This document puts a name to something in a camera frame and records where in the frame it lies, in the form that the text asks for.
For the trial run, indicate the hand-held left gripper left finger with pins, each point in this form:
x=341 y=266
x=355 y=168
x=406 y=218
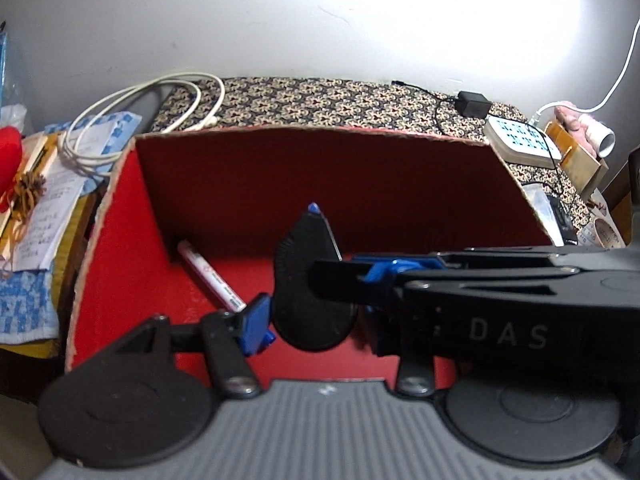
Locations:
x=255 y=322

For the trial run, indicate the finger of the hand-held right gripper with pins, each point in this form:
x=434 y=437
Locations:
x=340 y=280
x=475 y=260

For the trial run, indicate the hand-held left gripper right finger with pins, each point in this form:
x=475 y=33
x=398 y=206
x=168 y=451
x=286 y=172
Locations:
x=385 y=335

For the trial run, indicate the black fan-shaped object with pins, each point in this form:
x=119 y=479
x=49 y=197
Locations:
x=305 y=260

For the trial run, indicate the red cardboard box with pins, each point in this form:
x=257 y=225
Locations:
x=300 y=175

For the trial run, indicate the white red pen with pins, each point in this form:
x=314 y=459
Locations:
x=207 y=272

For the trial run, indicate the small black device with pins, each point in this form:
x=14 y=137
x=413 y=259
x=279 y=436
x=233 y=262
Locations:
x=562 y=220

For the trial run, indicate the white tape roll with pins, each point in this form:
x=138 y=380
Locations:
x=602 y=232

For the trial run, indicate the white power strip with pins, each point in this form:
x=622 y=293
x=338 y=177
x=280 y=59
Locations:
x=520 y=145

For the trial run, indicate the black power adapter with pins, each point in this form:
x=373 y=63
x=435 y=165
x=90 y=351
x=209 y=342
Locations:
x=472 y=104

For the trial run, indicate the pink soft object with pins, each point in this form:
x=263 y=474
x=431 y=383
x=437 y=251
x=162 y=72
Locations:
x=572 y=120

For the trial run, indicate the white plastic tube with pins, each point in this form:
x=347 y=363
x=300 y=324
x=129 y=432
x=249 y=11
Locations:
x=602 y=140

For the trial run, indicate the blue patterned cloth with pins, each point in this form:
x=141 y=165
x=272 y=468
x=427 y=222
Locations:
x=75 y=240

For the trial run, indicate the blue patterned towel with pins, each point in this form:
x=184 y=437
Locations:
x=25 y=305

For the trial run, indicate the white paper note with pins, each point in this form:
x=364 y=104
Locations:
x=47 y=220

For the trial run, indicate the plain cardboard box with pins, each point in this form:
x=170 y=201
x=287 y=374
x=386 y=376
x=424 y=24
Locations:
x=17 y=435

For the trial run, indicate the pine cone with ribbon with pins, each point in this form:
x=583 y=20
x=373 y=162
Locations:
x=32 y=182

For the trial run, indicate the tan notebook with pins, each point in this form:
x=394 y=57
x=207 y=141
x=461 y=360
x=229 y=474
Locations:
x=40 y=152

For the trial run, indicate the red cushion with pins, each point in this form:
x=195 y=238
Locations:
x=10 y=152

